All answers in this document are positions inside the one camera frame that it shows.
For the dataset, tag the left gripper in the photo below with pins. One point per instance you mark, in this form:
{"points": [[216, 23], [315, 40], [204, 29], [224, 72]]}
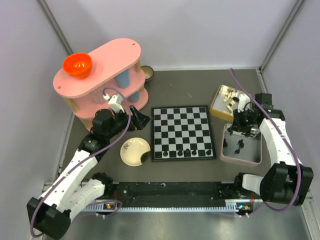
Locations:
{"points": [[139, 121]]}

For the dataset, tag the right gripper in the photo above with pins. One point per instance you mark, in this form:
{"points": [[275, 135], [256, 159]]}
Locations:
{"points": [[236, 126]]}

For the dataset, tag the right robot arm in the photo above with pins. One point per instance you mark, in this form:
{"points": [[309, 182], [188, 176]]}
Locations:
{"points": [[287, 181]]}

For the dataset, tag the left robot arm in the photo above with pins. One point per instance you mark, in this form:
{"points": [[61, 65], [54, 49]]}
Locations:
{"points": [[53, 212]]}

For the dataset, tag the black chess pieces heap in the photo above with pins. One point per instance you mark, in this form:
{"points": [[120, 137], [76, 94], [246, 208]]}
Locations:
{"points": [[228, 149]]}

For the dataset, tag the white chess pieces heap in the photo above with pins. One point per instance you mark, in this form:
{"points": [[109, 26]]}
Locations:
{"points": [[230, 98]]}

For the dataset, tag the pink tin box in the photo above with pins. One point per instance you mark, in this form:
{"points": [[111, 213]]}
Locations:
{"points": [[251, 154]]}

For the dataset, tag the lower blue cup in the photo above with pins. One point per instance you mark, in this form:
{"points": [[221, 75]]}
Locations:
{"points": [[135, 97]]}

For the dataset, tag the blue cup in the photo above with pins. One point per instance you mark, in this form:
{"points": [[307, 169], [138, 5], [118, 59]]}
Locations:
{"points": [[135, 97], [123, 79]]}

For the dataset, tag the yellow tin box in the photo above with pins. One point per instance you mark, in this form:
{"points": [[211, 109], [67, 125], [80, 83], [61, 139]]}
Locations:
{"points": [[218, 107]]}

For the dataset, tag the cream plate with flower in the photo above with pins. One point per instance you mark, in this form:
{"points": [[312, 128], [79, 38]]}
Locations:
{"points": [[135, 151]]}

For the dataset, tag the black white chessboard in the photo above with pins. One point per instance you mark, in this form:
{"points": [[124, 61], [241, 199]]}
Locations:
{"points": [[182, 127]]}

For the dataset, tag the upper blue cup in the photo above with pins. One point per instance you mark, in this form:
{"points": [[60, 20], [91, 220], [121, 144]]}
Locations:
{"points": [[123, 79]]}

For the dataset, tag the clear drinking glass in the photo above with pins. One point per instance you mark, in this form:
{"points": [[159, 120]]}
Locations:
{"points": [[98, 95]]}

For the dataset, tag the brown ceramic bowl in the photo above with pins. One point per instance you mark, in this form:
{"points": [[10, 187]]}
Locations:
{"points": [[148, 72]]}

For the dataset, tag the pink wooden shelf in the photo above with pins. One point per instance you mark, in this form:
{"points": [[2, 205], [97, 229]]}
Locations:
{"points": [[108, 61]]}

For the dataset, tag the orange bowl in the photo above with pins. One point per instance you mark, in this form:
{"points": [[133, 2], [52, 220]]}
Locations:
{"points": [[78, 65]]}

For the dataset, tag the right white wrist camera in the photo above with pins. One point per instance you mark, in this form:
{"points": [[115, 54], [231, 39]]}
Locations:
{"points": [[243, 103]]}

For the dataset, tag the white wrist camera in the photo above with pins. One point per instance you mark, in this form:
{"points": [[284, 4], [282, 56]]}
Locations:
{"points": [[243, 103], [114, 102]]}

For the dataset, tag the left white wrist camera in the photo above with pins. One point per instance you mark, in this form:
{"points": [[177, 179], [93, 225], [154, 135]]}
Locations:
{"points": [[114, 102]]}

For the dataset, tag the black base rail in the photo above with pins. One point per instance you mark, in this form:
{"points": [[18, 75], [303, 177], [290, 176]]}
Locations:
{"points": [[175, 194]]}

